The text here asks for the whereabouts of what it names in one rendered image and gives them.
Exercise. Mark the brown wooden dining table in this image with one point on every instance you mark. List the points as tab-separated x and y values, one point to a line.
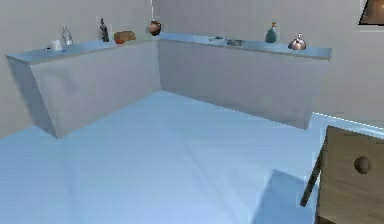
353	186

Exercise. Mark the brown round pot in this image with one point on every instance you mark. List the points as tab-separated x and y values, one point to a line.
154	28

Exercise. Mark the grey kitchen counter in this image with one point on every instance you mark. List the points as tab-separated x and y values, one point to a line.
100	83

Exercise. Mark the brown bread loaf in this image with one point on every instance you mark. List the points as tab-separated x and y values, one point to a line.
125	36

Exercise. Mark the teal soap bottle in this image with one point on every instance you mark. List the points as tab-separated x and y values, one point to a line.
272	34

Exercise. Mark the dark bottle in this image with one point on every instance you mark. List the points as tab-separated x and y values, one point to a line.
104	31

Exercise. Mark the silver kettle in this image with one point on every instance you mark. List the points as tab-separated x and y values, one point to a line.
297	43

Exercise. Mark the clear glass bottle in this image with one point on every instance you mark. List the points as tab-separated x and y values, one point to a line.
66	36

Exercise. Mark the white cup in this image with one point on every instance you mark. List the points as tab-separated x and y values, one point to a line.
56	45

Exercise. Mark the brown potato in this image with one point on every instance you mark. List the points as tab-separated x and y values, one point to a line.
362	165

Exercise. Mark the framed wall picture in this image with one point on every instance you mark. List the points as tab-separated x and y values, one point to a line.
373	12

